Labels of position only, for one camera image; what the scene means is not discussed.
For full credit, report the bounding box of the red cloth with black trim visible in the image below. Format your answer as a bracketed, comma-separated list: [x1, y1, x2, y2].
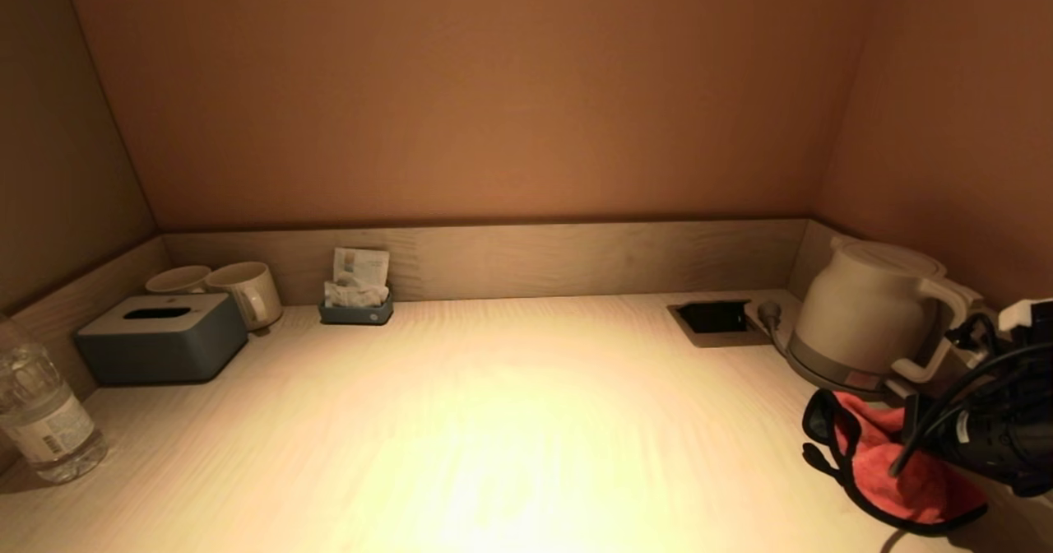
[802, 388, 988, 535]

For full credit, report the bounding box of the grey kettle base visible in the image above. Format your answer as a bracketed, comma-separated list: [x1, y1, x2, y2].
[786, 335, 914, 402]

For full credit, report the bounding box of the white electric kettle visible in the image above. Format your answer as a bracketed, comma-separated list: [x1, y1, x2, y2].
[791, 238, 984, 384]

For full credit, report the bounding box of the black recessed socket box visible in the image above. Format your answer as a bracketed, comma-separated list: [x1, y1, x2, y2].
[666, 300, 772, 349]

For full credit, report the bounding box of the small blue-grey sachet holder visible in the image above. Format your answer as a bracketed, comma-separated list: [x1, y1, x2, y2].
[319, 294, 395, 327]

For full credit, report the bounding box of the tall white printed sachet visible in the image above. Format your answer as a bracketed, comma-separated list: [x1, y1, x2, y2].
[333, 248, 392, 289]

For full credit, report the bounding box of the white ceramic mug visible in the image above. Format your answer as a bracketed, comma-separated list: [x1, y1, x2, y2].
[206, 263, 284, 332]
[146, 266, 213, 295]

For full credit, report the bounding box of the grey tissue box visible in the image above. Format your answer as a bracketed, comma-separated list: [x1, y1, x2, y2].
[75, 293, 249, 386]

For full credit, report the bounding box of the clear plastic water bottle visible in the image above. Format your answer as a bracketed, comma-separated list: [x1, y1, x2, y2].
[0, 313, 109, 485]

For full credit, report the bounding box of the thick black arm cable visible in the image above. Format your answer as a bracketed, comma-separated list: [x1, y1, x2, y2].
[888, 314, 1053, 478]

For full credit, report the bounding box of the black and white wrist camera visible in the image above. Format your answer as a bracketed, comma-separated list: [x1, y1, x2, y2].
[998, 298, 1053, 348]

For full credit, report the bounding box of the grey power plug with cord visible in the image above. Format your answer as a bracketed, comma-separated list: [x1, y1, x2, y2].
[756, 300, 792, 358]

